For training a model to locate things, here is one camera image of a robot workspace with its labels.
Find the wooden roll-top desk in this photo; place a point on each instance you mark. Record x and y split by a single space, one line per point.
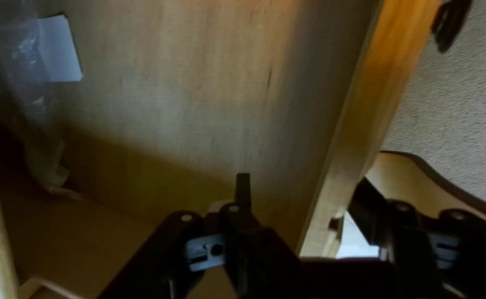
395 40

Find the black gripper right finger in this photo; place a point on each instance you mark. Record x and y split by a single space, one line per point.
391 225

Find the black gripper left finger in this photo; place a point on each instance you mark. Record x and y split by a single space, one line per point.
259 263

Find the white paper in drawer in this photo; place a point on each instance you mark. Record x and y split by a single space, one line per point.
40 50

